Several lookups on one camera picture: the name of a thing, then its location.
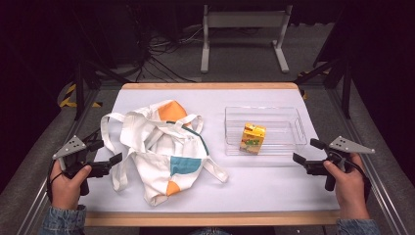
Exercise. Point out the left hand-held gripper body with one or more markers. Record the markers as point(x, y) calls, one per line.
point(73, 153)

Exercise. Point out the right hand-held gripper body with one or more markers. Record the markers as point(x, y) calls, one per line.
point(339, 153)

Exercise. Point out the clear plastic container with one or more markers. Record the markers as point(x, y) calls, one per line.
point(284, 130)

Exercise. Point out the white patterned tote bag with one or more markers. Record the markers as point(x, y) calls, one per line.
point(156, 153)

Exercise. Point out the yellow juice carton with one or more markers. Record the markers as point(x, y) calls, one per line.
point(253, 138)

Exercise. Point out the person's left hand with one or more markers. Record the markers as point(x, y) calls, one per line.
point(67, 189)

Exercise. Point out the person's right hand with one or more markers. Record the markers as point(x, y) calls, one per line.
point(350, 192)

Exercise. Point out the yellow black hazard tape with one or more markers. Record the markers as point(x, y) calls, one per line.
point(67, 98)

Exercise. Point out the black tripod stand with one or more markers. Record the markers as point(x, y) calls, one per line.
point(346, 88)
point(80, 84)

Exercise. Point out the person's denim legs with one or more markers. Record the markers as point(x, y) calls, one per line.
point(210, 231)

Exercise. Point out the white metal stand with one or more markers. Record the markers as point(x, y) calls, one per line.
point(244, 19)

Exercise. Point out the aluminium frame rail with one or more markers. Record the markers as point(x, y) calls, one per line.
point(65, 130)
point(385, 196)

